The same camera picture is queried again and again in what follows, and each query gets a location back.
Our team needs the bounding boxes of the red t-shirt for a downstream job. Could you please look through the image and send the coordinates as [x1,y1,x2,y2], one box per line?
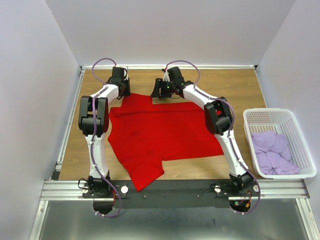
[108,93,223,192]

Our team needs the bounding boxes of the white plastic laundry basket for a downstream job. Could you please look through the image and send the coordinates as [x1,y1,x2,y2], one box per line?
[243,108,317,180]

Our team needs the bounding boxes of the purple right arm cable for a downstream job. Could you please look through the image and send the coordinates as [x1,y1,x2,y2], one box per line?
[164,59,261,216]

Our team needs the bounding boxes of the aluminium frame rail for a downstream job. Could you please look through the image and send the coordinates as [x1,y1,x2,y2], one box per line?
[40,179,310,201]

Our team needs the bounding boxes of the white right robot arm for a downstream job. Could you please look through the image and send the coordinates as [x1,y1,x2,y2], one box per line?
[150,78,255,196]

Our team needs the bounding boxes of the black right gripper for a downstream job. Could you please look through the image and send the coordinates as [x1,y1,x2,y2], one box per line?
[149,78,175,99]

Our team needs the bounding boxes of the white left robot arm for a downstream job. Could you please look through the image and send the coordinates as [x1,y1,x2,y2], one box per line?
[78,79,131,198]

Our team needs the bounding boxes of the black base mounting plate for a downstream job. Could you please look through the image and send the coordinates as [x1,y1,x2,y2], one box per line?
[78,179,259,213]

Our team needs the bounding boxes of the lavender t-shirt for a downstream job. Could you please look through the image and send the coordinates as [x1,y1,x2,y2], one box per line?
[250,131,300,175]

